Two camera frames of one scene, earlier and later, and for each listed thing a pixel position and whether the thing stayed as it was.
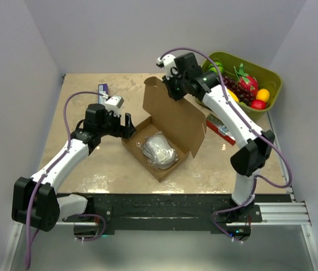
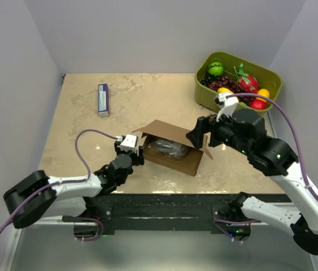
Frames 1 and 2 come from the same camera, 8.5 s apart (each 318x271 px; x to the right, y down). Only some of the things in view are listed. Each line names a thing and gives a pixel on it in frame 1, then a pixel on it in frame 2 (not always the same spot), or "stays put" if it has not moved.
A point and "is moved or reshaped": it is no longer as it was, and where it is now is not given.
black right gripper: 168,83 to 204,124
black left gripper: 127,130 to 138,159
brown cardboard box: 175,128 is moved or reshaped
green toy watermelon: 220,66 stays put
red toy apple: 258,104 stays put
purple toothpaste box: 103,88 stays put
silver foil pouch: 158,151 is moved or reshaped
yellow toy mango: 262,94 stays put
